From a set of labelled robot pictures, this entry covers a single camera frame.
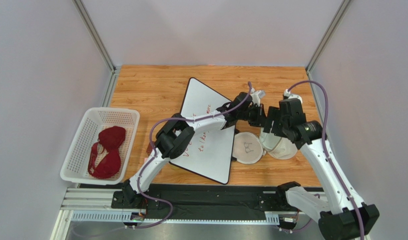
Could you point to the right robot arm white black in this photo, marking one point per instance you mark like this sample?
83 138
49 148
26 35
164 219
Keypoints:
345 215

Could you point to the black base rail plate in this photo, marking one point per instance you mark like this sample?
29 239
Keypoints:
208 202

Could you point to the whiteboard with red writing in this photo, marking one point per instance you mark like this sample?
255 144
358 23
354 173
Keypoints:
208 154

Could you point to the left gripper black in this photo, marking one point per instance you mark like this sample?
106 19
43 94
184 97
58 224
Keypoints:
261 117

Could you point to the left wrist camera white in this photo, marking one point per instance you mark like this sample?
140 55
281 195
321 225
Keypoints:
257 95

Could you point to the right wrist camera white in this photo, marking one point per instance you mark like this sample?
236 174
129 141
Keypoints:
289 95

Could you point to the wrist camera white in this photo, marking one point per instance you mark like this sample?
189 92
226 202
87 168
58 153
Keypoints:
257 95
289 95

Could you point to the white mesh laundry bag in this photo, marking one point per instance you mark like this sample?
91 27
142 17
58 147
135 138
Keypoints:
249 148

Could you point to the dark red bra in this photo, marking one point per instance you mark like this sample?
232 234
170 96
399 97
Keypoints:
104 161

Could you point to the aluminium frame rail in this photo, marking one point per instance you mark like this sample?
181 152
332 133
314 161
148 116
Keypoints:
86 213

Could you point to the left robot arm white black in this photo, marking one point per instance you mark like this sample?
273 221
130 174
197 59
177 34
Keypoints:
177 132

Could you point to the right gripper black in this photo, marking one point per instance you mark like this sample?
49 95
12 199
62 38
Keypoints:
274 121

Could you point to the white plastic basket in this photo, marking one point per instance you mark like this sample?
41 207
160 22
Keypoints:
74 168

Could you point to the white bra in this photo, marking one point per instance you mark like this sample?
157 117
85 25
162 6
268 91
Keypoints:
268 140

